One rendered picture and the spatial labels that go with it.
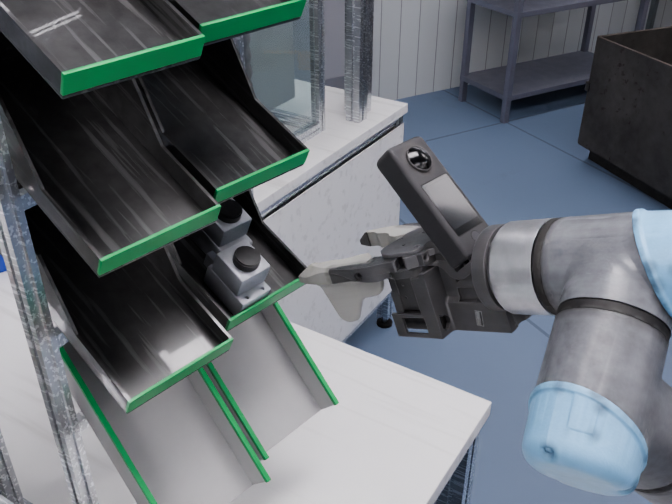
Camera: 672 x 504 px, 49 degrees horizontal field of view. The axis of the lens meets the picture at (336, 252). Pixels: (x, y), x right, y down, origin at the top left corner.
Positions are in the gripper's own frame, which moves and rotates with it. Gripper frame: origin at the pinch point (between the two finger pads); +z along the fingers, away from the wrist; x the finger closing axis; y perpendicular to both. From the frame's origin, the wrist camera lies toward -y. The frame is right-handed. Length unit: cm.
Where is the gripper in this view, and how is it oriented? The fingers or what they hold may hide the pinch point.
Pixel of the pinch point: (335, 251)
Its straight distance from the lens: 74.3
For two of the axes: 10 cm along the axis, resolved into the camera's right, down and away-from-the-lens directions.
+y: 3.1, 9.2, 2.4
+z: -6.7, 0.3, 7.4
